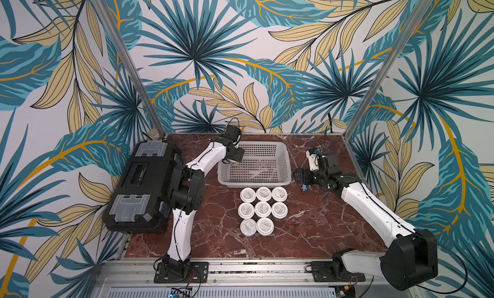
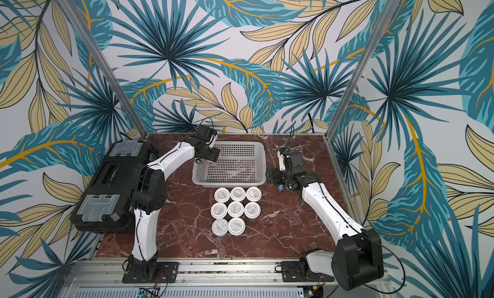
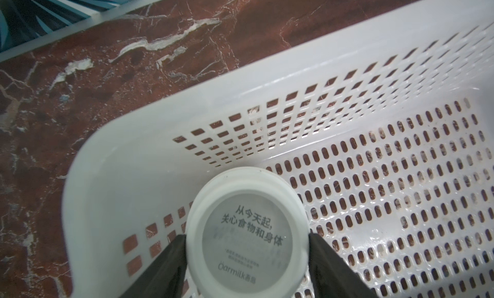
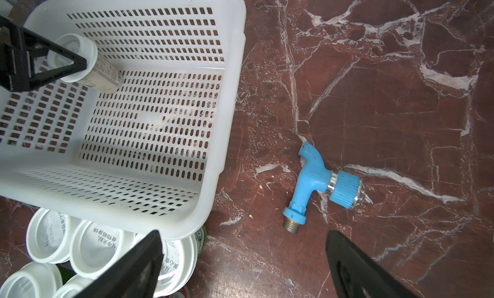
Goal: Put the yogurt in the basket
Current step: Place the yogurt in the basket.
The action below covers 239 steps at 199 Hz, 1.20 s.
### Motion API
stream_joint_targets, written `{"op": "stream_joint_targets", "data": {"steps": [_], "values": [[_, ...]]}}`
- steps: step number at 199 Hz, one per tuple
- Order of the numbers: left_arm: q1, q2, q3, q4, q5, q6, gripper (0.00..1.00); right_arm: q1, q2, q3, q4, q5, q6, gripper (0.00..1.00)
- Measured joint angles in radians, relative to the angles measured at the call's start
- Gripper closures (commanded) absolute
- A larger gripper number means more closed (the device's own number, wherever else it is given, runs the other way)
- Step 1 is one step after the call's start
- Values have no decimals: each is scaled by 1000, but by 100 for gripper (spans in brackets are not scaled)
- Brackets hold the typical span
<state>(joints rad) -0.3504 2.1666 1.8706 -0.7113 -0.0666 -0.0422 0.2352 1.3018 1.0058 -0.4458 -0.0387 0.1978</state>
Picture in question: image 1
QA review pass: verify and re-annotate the white plastic basket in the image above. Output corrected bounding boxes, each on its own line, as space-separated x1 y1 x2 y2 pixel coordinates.
217 141 292 189

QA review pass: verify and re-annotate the white yogurt cup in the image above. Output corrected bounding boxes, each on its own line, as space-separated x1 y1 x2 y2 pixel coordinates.
237 202 255 220
240 187 257 203
255 201 271 218
256 187 272 202
256 218 275 236
271 187 288 202
271 202 288 220
240 218 257 237

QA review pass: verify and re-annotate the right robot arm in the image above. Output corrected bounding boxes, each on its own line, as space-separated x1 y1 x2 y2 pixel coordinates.
293 148 439 291

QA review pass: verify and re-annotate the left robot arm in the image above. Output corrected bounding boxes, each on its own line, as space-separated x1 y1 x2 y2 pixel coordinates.
163 125 244 279

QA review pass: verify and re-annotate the black toolbox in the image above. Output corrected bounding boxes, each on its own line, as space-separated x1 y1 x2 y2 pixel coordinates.
102 141 182 234

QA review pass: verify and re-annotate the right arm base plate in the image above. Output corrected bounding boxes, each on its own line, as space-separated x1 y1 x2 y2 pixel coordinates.
306 261 366 285

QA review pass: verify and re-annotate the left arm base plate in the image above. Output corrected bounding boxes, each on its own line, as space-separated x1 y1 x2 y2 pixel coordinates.
153 261 209 284

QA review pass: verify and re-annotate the aluminium rail frame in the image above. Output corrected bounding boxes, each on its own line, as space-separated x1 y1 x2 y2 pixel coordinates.
91 258 425 297

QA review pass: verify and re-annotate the left aluminium corner post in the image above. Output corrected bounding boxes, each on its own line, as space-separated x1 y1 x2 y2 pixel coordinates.
91 0 167 140

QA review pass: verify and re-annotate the aluminium corner post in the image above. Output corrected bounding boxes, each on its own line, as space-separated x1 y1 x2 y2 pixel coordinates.
91 0 167 140
343 0 434 141

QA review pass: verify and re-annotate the right aluminium corner post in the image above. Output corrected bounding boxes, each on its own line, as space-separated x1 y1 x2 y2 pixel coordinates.
343 0 434 141

